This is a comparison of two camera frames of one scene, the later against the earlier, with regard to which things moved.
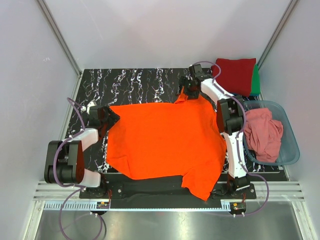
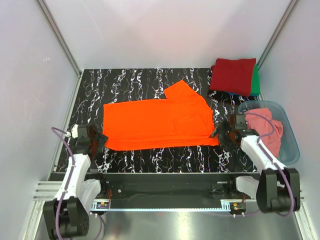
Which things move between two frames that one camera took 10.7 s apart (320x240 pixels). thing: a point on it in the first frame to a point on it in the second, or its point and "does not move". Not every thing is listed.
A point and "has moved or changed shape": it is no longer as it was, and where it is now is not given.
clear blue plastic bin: x=290 y=151 does not move
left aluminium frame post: x=59 y=36 does not move
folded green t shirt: x=255 y=82 does not move
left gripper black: x=113 y=118 to x=102 y=140
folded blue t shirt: x=250 y=94 does not move
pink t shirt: x=263 y=134 does not move
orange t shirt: x=182 y=139 has moved or changed shape
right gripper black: x=183 y=81 to x=223 y=125
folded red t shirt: x=236 y=75 does not move
